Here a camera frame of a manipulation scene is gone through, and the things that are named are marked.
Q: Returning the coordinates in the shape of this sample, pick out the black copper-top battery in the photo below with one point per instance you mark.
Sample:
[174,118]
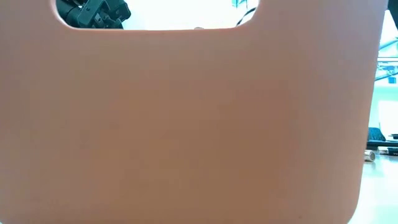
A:
[388,151]

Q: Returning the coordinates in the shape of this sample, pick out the black aluminium table frame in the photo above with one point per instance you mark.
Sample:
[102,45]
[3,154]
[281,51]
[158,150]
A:
[382,144]

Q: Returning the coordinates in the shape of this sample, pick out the silver battery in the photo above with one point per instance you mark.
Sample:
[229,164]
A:
[369,155]

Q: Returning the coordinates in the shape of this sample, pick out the orange plastic bin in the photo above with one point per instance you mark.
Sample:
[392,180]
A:
[186,124]

